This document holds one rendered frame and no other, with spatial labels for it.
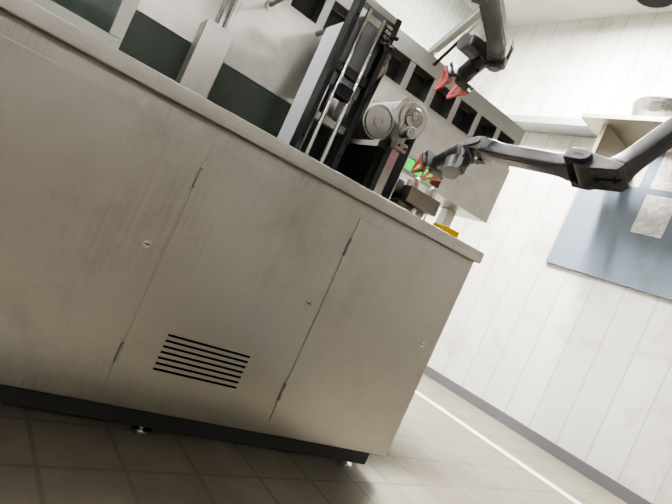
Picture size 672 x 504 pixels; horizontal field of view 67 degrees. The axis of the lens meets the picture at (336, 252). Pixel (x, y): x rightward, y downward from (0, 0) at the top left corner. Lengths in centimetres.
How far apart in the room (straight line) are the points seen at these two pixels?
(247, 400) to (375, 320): 47
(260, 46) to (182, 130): 79
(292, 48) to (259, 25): 15
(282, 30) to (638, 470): 333
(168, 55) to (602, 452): 351
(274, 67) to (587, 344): 303
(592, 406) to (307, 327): 286
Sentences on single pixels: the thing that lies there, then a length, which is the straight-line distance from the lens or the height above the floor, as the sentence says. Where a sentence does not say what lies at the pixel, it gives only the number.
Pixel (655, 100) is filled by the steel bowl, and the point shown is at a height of 239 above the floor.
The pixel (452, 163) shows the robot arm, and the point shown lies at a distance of 167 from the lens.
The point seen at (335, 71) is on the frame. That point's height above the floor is 120.
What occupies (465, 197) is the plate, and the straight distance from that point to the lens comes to 259.
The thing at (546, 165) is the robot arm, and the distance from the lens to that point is 153.
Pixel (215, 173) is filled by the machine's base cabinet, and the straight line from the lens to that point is 134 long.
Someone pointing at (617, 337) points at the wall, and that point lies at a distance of 410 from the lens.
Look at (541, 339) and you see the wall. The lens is 429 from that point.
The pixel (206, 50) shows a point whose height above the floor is 108.
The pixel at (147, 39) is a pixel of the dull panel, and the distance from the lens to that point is 192.
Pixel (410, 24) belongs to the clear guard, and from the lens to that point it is 236.
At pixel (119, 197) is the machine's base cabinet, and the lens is 130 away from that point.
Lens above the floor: 70
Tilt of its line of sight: level
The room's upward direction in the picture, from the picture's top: 24 degrees clockwise
